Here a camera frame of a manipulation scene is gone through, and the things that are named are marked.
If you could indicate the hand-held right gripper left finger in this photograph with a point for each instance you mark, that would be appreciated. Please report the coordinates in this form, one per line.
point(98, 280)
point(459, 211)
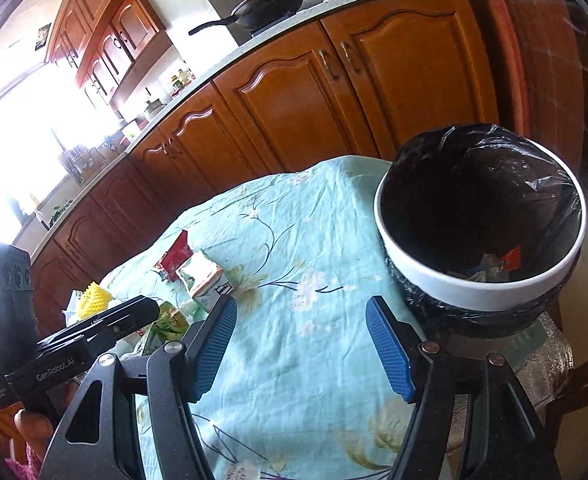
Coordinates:
point(212, 347)

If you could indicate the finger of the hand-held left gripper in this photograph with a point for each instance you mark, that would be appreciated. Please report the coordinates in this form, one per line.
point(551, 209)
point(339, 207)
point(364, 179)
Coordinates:
point(133, 312)

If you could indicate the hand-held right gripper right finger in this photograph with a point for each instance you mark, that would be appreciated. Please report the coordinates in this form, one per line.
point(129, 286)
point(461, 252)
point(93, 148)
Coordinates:
point(389, 350)

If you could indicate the red snack packet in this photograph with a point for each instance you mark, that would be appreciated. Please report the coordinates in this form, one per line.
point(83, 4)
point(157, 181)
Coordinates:
point(176, 255)

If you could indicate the white orange snack packet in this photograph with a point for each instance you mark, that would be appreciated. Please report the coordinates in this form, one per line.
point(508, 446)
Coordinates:
point(203, 276)

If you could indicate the white round bin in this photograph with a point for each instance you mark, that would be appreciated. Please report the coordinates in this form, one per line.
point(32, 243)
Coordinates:
point(474, 291)

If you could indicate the white trash bin black bag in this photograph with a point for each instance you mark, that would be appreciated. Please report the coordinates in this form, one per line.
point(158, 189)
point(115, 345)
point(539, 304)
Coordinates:
point(454, 195)

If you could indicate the person's left forearm pink sleeve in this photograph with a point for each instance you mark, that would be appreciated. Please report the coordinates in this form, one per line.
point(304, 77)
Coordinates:
point(21, 467)

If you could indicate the person's left hand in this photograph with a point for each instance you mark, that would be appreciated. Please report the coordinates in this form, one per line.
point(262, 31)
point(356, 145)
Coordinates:
point(31, 427)

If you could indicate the green crumpled snack wrapper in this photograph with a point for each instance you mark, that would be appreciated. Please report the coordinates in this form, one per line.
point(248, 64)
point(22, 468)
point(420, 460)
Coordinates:
point(169, 324)

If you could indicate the yellow foam fruit net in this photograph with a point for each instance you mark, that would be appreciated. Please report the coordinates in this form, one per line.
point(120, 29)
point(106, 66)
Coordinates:
point(93, 301)

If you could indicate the crumpled pale wrappers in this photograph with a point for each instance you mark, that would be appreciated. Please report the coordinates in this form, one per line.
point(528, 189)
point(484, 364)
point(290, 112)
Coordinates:
point(481, 269)

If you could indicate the teal floral tablecloth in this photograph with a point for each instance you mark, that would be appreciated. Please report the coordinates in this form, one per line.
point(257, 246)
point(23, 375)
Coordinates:
point(299, 240)

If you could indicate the red wrapper scrap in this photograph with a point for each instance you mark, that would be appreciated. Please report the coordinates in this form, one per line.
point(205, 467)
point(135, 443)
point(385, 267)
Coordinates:
point(512, 256)

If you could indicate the utensil rack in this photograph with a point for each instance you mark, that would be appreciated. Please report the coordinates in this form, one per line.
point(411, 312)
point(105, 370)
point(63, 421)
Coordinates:
point(76, 161)

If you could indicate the white container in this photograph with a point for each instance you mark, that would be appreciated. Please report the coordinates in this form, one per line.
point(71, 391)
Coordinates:
point(131, 131)

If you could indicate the kitchen window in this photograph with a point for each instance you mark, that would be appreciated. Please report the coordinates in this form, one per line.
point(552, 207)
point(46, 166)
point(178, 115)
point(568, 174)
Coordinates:
point(18, 125)

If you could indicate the condiment bottle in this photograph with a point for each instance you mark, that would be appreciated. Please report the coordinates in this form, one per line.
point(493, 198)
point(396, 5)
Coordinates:
point(190, 73)
point(175, 85)
point(183, 79)

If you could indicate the wooden lower kitchen cabinets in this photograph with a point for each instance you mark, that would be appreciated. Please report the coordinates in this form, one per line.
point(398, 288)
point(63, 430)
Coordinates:
point(294, 95)

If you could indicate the wooden kitchen cabinets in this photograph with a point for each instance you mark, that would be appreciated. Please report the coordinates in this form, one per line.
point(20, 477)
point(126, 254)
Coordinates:
point(128, 25)
point(294, 95)

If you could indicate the wooden upper kitchen cabinets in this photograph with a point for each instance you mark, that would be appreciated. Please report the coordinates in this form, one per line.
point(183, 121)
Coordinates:
point(128, 25)

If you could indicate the black wok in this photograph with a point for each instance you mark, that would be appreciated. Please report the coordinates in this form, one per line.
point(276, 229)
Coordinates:
point(269, 4)

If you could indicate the speckled stone kitchen countertop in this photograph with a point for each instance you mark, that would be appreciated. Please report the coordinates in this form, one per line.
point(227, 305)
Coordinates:
point(324, 8)

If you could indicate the small dark wall sticker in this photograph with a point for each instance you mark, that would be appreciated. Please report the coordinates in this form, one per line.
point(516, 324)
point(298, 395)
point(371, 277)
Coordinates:
point(42, 37)

